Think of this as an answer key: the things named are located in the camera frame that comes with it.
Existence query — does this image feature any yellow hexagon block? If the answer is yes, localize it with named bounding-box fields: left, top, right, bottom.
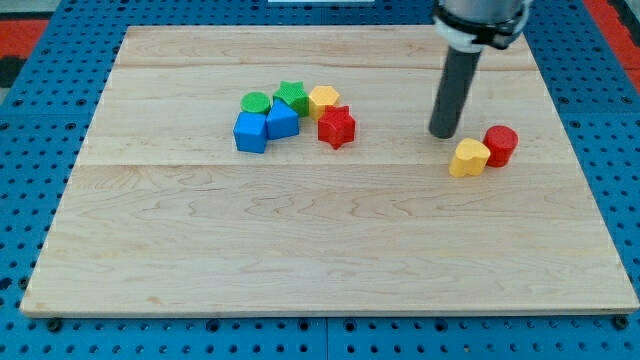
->
left=308, top=85, right=340, bottom=120

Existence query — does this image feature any wooden board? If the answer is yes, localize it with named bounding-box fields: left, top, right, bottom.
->
left=21, top=26, right=639, bottom=318

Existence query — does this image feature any blue cube block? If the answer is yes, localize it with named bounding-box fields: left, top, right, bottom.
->
left=233, top=112, right=267, bottom=153

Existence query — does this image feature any green cylinder block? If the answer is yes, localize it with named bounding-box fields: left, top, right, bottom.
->
left=240, top=92, right=271, bottom=114

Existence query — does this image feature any blue triangle block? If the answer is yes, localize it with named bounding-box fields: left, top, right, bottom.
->
left=266, top=99, right=299, bottom=140

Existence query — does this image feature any red cylinder block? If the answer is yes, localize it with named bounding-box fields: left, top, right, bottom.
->
left=483, top=125, right=519, bottom=168

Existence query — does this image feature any green star block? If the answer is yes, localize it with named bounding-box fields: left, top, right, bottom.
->
left=273, top=81, right=309, bottom=117

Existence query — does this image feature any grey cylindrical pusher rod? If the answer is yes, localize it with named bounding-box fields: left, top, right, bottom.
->
left=428, top=47, right=481, bottom=139

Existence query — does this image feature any red star block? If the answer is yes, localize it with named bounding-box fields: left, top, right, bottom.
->
left=318, top=106, right=356, bottom=150

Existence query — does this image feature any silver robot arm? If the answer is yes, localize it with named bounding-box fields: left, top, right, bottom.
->
left=429, top=0, right=531, bottom=139

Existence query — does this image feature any yellow heart block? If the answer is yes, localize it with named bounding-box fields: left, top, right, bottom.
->
left=449, top=138, right=491, bottom=178

